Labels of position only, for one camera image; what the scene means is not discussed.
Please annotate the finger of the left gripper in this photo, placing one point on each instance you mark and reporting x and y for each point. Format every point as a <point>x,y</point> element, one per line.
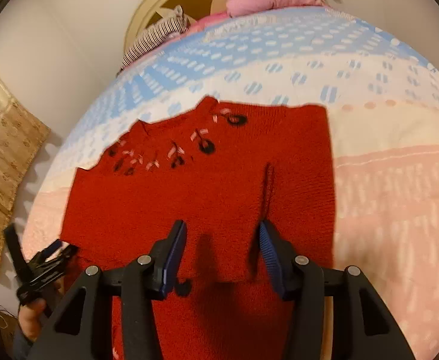
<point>58,261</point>
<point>41,256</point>

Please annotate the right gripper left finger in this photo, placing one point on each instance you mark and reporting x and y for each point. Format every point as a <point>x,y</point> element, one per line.
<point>81,325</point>

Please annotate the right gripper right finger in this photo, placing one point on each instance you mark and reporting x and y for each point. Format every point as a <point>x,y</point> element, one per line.
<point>362,325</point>

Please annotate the red knit sweater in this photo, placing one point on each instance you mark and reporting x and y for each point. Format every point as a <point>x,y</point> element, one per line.
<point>222,168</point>

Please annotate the left hand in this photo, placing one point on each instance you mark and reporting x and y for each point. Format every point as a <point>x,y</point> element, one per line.
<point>29,319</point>

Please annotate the polka dot bed cover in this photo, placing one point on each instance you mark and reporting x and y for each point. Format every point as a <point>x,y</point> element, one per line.
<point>382,104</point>

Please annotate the striped pillow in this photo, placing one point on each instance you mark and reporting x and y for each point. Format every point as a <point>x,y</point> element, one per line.
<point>174,24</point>

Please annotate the cream wooden headboard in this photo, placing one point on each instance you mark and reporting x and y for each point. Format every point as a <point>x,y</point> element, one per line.
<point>170,3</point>

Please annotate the pink bed sheet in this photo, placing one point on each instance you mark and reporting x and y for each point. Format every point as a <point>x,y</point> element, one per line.
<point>206,22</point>

